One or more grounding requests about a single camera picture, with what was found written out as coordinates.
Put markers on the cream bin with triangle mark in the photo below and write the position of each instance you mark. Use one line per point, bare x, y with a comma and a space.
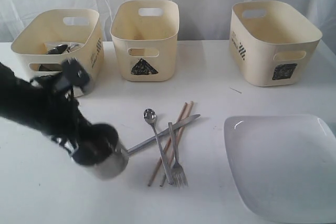
144, 35

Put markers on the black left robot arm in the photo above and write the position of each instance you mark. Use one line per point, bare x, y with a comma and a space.
19, 100

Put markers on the long steel spoon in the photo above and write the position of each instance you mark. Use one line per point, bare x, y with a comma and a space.
150, 118

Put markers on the cream bin with circle mark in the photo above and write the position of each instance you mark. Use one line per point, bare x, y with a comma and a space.
61, 26

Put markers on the stainless steel bowl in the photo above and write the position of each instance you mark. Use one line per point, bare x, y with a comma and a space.
58, 50

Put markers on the white square plate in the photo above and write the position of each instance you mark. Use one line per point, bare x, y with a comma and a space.
283, 166

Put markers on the steel mug front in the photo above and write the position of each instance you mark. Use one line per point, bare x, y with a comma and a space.
113, 166

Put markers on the cream bin with square mark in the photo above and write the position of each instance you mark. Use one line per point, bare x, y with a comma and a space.
271, 42

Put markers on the steel table knife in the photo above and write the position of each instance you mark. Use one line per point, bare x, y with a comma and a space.
141, 146

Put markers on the wooden chopstick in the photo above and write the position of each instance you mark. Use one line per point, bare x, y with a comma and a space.
181, 130
166, 148

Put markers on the steel fork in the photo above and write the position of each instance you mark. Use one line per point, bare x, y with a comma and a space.
177, 169

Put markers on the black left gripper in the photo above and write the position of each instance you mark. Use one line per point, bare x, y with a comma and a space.
59, 118

